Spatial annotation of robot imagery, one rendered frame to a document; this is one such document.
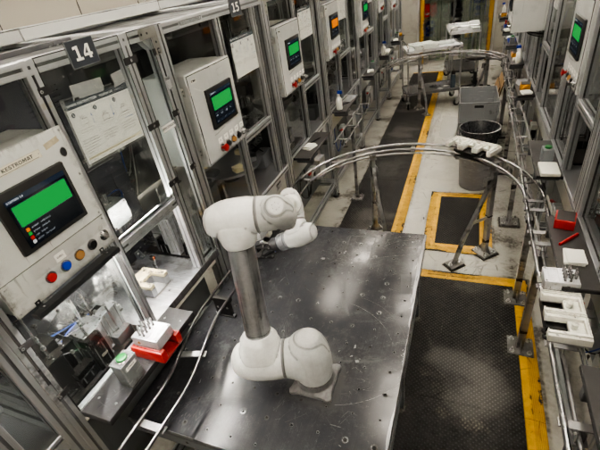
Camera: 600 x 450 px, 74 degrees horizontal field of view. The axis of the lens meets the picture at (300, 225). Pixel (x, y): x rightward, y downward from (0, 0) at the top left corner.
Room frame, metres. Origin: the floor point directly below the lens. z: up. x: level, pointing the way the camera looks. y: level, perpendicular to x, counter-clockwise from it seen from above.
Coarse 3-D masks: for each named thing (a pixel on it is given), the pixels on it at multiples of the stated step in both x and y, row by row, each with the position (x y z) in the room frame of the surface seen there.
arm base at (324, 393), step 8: (336, 368) 1.09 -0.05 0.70; (336, 376) 1.06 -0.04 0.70; (296, 384) 1.04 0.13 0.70; (328, 384) 1.00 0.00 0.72; (296, 392) 1.01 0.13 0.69; (304, 392) 1.00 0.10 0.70; (312, 392) 0.99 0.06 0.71; (320, 392) 0.99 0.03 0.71; (328, 392) 0.98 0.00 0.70; (328, 400) 0.95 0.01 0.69
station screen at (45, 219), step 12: (48, 180) 1.19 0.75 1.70; (24, 192) 1.11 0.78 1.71; (36, 192) 1.14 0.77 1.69; (72, 192) 1.24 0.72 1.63; (12, 204) 1.07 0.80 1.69; (60, 204) 1.19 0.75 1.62; (72, 204) 1.22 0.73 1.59; (12, 216) 1.06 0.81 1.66; (48, 216) 1.14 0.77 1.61; (60, 216) 1.17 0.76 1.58; (72, 216) 1.20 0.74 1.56; (24, 228) 1.07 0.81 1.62; (36, 228) 1.09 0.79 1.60; (48, 228) 1.12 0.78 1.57; (60, 228) 1.15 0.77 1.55; (36, 240) 1.07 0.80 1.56
